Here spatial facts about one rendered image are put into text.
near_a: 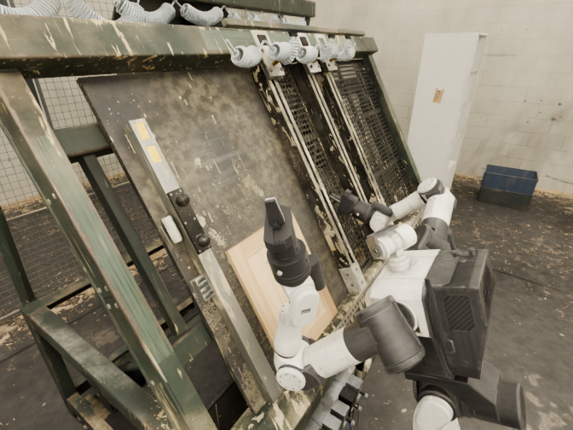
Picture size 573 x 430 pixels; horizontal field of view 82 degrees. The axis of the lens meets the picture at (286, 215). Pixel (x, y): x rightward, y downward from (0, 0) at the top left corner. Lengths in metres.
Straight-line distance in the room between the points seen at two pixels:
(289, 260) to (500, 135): 5.58
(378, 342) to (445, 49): 4.18
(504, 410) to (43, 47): 1.44
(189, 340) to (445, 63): 4.26
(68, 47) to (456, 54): 4.19
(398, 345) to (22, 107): 0.98
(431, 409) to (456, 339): 0.30
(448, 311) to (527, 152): 5.33
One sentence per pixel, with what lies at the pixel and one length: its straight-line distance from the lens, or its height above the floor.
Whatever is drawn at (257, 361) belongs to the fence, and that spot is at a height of 1.03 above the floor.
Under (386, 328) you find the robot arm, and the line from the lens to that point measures 0.81.
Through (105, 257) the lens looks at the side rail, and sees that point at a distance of 0.89.
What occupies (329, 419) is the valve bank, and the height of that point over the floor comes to 0.76.
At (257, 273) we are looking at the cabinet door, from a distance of 1.17.
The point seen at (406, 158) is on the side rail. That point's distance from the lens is 2.56.
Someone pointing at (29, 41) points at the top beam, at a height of 1.91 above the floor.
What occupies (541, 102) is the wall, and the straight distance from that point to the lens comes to 6.02.
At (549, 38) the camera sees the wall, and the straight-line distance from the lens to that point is 5.99.
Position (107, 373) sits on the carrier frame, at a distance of 1.56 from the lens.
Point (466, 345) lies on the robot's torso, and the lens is 0.97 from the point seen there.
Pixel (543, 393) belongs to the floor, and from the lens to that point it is 2.80.
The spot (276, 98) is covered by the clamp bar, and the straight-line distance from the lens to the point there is 1.44.
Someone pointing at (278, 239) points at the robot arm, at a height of 1.57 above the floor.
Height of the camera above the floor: 1.90
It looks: 27 degrees down
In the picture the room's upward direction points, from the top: straight up
